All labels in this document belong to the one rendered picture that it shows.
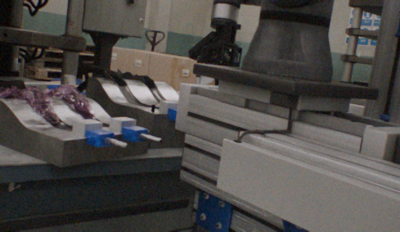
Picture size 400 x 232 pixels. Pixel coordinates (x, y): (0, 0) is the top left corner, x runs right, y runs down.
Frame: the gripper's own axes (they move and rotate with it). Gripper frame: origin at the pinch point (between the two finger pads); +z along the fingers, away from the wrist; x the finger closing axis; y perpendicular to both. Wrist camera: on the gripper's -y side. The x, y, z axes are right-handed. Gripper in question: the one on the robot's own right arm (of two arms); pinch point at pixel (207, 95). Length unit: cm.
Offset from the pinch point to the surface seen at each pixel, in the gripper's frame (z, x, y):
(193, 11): -261, 524, -694
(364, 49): -178, 598, -323
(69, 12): -28, -13, -70
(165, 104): 4.8, -13.6, -0.2
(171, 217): 33.8, -4.9, -1.7
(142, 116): 8.8, -17.4, -3.8
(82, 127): 13.7, -39.8, 8.9
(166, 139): 13.5, -12.0, 0.5
